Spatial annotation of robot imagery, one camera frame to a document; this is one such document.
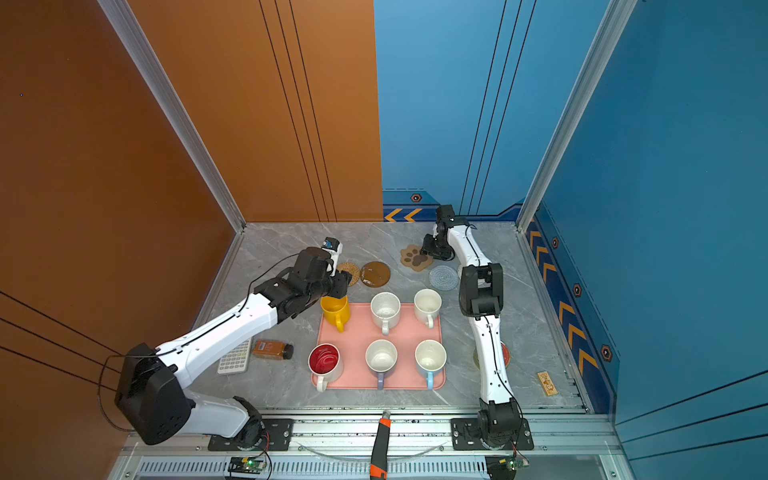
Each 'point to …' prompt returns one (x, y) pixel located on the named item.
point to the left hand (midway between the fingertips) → (345, 271)
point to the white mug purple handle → (381, 358)
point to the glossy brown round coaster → (375, 274)
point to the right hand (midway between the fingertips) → (425, 252)
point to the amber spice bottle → (272, 350)
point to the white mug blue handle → (430, 358)
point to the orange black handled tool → (379, 455)
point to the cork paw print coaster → (411, 257)
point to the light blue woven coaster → (443, 277)
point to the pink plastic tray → (439, 379)
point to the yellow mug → (337, 311)
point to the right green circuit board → (504, 467)
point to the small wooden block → (547, 383)
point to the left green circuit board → (247, 465)
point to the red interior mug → (325, 362)
